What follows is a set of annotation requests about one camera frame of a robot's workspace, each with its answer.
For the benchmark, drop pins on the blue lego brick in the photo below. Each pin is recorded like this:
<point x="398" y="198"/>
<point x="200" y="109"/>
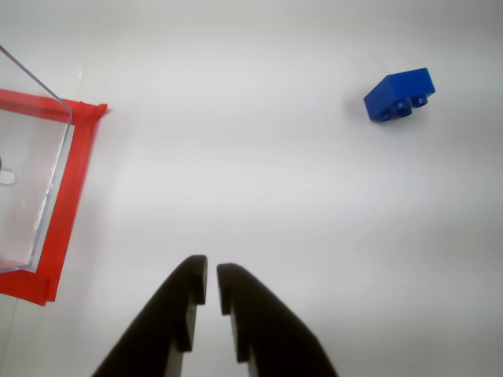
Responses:
<point x="397" y="90"/>

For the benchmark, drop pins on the transparent plastic box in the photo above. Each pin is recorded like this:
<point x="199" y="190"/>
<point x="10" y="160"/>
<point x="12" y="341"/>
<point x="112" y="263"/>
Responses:
<point x="23" y="196"/>

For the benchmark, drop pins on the red tape frame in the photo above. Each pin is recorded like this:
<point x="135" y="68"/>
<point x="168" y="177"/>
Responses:
<point x="74" y="188"/>

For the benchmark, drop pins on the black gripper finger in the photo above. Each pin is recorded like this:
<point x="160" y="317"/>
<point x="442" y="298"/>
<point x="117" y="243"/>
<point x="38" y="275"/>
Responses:
<point x="165" y="314"/>
<point x="271" y="330"/>

